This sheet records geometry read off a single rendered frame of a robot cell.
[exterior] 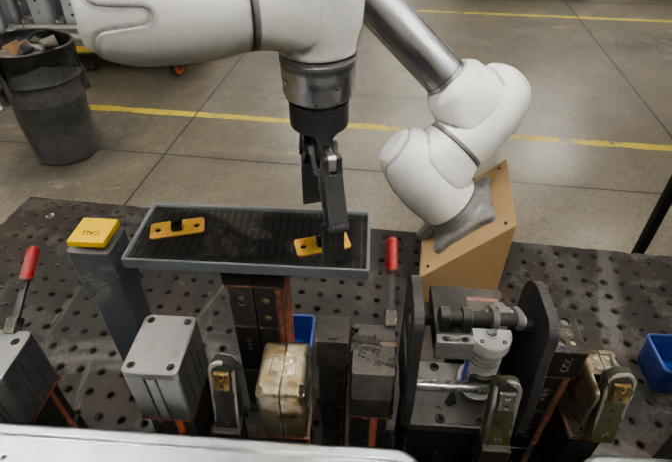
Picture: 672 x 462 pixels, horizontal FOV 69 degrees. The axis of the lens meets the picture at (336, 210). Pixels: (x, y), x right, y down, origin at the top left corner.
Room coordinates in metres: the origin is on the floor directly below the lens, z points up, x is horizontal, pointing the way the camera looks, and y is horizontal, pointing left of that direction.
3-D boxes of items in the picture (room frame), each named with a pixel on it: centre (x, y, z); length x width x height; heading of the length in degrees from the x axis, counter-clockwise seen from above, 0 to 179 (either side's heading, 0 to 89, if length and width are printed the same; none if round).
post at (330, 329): (0.45, 0.00, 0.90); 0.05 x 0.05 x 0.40; 86
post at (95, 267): (0.59, 0.39, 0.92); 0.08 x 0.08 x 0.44; 86
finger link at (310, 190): (0.62, 0.04, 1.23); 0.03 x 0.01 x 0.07; 105
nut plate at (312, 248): (0.56, 0.02, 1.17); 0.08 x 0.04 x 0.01; 105
